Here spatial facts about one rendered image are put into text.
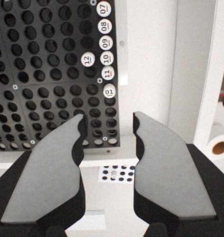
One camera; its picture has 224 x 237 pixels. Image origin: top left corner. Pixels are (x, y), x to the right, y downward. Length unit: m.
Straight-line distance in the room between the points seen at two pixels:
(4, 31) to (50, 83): 0.07
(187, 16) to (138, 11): 0.06
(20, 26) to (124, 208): 0.52
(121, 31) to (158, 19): 0.05
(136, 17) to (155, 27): 0.03
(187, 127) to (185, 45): 0.10
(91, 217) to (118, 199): 0.10
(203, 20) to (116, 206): 0.51
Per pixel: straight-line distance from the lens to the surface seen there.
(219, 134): 0.41
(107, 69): 0.18
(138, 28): 0.25
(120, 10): 0.23
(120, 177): 0.42
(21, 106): 0.22
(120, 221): 0.65
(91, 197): 0.54
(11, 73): 0.21
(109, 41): 0.17
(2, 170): 0.42
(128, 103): 0.27
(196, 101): 0.20
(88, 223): 0.62
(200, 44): 0.20
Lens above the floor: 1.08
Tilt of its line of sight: 61 degrees down
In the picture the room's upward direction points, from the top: 177 degrees clockwise
